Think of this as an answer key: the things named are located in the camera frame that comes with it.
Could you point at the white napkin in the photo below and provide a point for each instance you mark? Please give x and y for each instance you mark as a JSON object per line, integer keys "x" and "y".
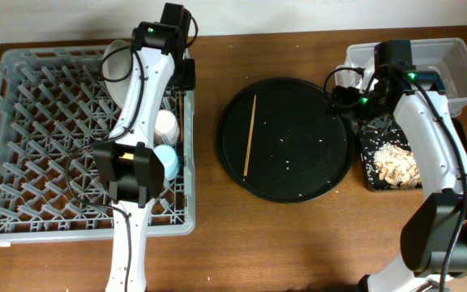
{"x": 366, "y": 79}

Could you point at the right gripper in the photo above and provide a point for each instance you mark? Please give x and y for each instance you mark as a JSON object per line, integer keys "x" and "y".
{"x": 350, "y": 92}

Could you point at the blue cup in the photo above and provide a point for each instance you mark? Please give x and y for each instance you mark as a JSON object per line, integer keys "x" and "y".
{"x": 169, "y": 159}

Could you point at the clear plastic bin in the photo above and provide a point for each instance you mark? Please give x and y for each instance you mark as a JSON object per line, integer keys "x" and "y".
{"x": 446, "y": 56}

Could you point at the black rectangular tray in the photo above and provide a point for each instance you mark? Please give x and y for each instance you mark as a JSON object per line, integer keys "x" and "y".
{"x": 369, "y": 170}

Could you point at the grey dishwasher rack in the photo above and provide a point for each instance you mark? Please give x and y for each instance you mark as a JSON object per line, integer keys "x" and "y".
{"x": 52, "y": 101}

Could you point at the food scraps pile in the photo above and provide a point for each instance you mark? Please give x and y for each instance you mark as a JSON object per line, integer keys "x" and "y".
{"x": 397, "y": 166}

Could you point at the round black tray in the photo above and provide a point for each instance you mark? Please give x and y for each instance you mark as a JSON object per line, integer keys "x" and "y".
{"x": 298, "y": 153}

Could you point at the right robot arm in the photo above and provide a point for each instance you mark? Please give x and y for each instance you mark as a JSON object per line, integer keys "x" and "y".
{"x": 421, "y": 85}

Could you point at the yellow bowl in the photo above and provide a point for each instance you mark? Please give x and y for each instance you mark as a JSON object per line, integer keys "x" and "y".
{"x": 128, "y": 156}

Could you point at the pink cup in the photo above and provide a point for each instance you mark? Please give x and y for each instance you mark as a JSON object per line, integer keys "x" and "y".
{"x": 167, "y": 130}

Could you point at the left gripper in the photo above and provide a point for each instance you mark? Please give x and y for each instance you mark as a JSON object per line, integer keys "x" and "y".
{"x": 187, "y": 74}

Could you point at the wooden chopstick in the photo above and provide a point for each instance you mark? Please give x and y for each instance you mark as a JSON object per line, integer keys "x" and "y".
{"x": 180, "y": 111}
{"x": 250, "y": 135}

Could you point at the pale grey plate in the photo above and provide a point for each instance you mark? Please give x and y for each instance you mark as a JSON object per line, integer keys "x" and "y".
{"x": 117, "y": 66}

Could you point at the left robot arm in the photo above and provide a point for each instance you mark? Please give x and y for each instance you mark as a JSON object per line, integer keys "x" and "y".
{"x": 127, "y": 164}

